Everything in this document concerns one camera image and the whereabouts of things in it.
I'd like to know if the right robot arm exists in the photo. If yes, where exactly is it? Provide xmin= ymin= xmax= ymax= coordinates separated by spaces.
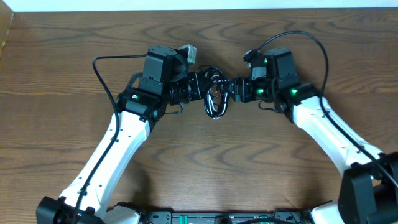
xmin=228 ymin=48 xmax=397 ymax=223

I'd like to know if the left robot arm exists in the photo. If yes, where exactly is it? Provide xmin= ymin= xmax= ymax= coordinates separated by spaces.
xmin=36 ymin=45 xmax=225 ymax=223

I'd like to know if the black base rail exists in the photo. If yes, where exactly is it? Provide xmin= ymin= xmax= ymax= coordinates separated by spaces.
xmin=138 ymin=209 xmax=313 ymax=224

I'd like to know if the white cable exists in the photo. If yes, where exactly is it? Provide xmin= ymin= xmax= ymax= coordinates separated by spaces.
xmin=205 ymin=74 xmax=229 ymax=121

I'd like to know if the cardboard box edge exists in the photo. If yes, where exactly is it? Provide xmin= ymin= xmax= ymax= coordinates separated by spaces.
xmin=0 ymin=0 xmax=14 ymax=55

